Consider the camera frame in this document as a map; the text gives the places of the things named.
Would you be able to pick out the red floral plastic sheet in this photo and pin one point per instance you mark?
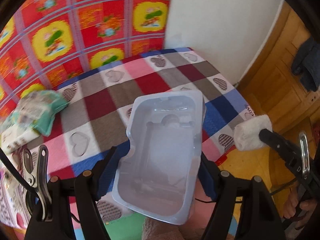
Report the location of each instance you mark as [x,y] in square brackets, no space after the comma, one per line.
[75,22]

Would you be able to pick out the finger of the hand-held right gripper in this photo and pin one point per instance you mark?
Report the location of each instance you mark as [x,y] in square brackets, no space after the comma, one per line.
[275,141]

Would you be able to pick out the wooden door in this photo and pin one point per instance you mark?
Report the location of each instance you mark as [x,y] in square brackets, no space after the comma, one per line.
[275,75]

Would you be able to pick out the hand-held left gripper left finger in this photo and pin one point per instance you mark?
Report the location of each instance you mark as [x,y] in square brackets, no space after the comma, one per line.
[107,172]

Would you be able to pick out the white tissue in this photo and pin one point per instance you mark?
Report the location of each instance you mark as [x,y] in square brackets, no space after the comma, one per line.
[250,132]

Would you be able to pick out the colourful foam floor mat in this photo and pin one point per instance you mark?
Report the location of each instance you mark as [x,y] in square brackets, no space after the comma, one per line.
[125,223]

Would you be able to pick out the dark blue hanging clothing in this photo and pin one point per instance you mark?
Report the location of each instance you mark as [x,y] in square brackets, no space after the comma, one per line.
[308,62]

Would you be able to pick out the pale blue plastic tray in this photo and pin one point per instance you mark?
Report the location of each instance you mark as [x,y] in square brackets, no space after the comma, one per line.
[160,155]

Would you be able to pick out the person's right hand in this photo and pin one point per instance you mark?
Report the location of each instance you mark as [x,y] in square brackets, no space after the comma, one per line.
[291,205]

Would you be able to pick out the person's fleece-clad leg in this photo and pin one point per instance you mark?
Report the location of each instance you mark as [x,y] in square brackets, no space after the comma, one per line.
[165,232]

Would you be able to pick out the plaid heart-print bedsheet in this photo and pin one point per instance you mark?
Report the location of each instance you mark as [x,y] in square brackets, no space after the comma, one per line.
[150,80]

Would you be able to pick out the metal spring clamp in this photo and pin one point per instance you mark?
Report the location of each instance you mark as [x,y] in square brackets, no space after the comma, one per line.
[303,160]
[41,175]

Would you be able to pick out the teal wet wipes wrapper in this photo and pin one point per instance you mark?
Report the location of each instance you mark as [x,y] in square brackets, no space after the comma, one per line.
[42,107]

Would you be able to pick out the green and white cardboard box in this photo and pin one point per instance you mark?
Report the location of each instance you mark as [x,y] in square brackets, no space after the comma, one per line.
[20,138]

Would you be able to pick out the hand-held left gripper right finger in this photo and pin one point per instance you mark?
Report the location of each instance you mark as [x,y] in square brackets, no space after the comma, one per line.
[210,180]

